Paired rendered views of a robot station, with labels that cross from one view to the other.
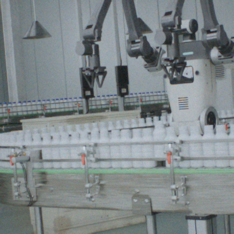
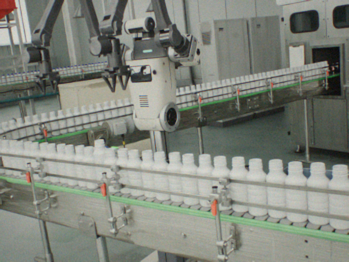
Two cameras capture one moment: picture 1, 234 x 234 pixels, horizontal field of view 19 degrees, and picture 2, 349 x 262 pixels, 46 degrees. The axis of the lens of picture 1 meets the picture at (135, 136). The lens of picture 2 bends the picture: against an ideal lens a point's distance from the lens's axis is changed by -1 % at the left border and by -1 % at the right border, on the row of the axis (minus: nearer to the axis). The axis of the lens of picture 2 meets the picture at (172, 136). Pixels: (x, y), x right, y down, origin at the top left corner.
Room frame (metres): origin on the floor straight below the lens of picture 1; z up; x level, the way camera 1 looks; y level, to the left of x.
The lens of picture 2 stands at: (1.35, -0.40, 1.51)
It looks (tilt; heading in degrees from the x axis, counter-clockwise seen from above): 12 degrees down; 1
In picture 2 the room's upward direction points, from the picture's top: 7 degrees counter-clockwise
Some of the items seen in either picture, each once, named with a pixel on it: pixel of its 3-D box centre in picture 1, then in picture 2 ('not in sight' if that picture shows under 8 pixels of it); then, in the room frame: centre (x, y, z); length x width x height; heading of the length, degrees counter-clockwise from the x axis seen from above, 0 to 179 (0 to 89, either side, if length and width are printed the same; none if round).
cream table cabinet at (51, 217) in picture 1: (85, 171); (108, 120); (7.21, 0.55, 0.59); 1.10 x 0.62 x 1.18; 125
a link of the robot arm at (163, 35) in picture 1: (166, 31); (105, 38); (2.99, -0.17, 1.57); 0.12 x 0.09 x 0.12; 144
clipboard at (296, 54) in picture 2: not in sight; (296, 57); (6.39, -1.94, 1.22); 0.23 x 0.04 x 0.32; 35
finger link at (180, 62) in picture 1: (176, 69); (120, 79); (3.04, -0.20, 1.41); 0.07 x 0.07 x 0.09; 52
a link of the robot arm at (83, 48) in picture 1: (87, 42); (35, 49); (3.26, 0.19, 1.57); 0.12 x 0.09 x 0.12; 144
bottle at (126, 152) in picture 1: (126, 148); (71, 165); (3.00, 0.04, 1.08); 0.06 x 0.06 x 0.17
